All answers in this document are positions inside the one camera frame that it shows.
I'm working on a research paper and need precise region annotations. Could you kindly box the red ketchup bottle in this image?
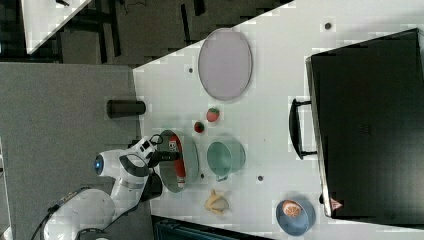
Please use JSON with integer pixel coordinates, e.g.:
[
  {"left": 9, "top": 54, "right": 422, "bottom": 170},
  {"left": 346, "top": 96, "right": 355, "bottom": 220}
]
[{"left": 168, "top": 134, "right": 186, "bottom": 188}]

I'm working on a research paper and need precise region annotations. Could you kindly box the black cylinder cup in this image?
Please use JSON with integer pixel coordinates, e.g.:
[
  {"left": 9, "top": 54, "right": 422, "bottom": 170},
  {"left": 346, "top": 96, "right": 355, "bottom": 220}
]
[{"left": 106, "top": 100, "right": 146, "bottom": 118}]

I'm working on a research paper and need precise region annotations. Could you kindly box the round grey plate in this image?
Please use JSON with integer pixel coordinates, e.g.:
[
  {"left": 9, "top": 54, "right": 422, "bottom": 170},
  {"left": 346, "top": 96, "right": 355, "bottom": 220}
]
[{"left": 198, "top": 28, "right": 253, "bottom": 101}]

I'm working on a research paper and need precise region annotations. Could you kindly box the blue bowl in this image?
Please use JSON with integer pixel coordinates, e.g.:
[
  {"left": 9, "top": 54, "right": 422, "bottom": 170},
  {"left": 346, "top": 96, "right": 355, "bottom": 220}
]
[{"left": 275, "top": 195, "right": 316, "bottom": 236}]

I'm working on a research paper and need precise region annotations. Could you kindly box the large pink strawberry toy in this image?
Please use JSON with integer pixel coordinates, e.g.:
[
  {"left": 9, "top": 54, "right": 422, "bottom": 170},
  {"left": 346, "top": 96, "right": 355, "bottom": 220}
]
[{"left": 206, "top": 108, "right": 220, "bottom": 122}]

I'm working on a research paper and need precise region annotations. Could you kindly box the small red strawberry toy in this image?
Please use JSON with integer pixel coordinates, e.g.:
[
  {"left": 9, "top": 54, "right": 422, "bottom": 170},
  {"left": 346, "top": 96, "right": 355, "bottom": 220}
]
[{"left": 194, "top": 121, "right": 205, "bottom": 133}]

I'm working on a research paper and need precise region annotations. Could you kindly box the orange slice toy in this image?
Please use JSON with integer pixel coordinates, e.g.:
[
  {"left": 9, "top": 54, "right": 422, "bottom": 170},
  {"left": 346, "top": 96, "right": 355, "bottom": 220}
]
[{"left": 282, "top": 200, "right": 302, "bottom": 218}]

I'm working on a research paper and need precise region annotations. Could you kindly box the green oval strainer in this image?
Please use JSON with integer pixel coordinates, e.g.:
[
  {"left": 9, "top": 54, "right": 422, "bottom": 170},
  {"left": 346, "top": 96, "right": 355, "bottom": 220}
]
[{"left": 157, "top": 130, "right": 199, "bottom": 193}]

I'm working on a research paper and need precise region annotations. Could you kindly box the black utensil holder cup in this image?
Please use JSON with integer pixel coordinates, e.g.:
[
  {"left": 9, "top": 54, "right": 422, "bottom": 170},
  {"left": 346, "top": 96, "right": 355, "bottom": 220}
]
[{"left": 140, "top": 172, "right": 163, "bottom": 202}]

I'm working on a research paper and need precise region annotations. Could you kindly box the green metal mug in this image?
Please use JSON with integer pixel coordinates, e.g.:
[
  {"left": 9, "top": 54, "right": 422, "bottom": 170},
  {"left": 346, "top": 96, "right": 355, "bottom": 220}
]
[{"left": 207, "top": 137, "right": 246, "bottom": 182}]

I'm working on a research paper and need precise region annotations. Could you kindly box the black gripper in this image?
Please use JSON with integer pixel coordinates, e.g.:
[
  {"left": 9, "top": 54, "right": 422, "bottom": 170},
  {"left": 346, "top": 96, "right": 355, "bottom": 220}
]
[{"left": 148, "top": 151, "right": 183, "bottom": 168}]

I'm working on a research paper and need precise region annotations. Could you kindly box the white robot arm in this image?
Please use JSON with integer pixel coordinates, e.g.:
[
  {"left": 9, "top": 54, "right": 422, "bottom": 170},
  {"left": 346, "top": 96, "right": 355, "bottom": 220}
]
[{"left": 31, "top": 138, "right": 182, "bottom": 240}]

